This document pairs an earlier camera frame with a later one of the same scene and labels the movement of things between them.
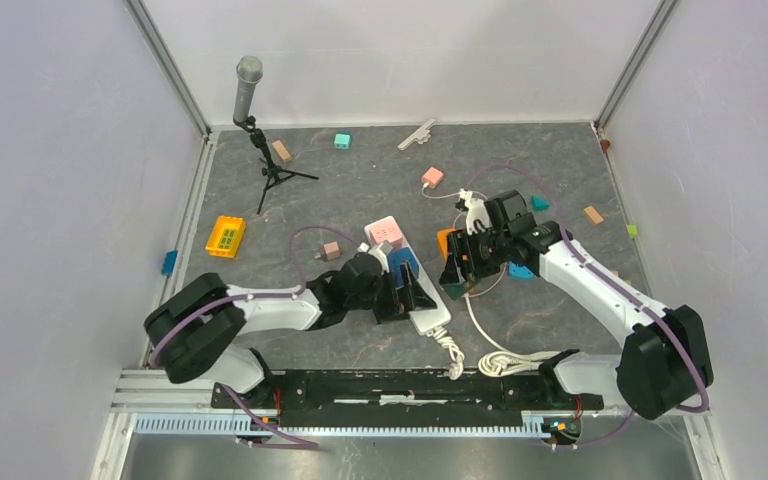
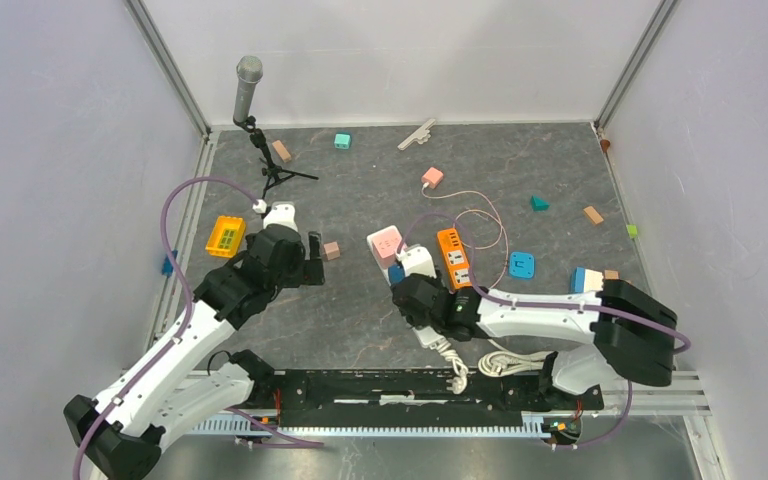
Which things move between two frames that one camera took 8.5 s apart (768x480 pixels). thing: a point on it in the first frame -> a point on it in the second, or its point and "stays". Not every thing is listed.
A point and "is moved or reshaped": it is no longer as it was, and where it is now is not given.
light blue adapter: x=520 y=272 stays
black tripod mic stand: x=276 y=174 stays
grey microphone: x=249 y=71 stays
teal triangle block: x=539 y=203 stays
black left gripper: x=414 y=296 -> x=309 y=271
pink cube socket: x=383 y=231 is moved or reshaped
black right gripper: x=461 y=243 -> x=434 y=282
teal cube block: x=342 y=141 stays
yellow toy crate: x=226 y=236 stays
